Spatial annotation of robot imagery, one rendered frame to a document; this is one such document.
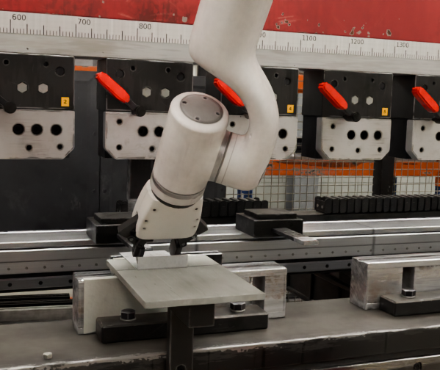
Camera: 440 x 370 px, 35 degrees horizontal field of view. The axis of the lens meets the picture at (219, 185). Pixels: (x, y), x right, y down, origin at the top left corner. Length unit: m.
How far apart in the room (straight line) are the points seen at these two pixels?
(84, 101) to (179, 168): 0.76
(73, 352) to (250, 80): 0.52
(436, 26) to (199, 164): 0.65
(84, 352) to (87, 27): 0.52
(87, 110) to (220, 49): 0.85
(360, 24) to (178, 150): 0.52
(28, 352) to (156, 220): 0.29
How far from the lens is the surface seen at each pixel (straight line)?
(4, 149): 1.13
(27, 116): 1.13
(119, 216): 1.44
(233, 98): 1.18
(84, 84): 1.70
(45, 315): 2.89
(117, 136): 1.15
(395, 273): 1.44
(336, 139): 1.31
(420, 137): 1.41
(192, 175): 0.98
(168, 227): 1.09
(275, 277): 1.31
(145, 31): 1.17
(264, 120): 0.93
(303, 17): 1.28
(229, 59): 0.90
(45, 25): 1.14
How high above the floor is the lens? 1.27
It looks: 7 degrees down
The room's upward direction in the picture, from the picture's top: 2 degrees clockwise
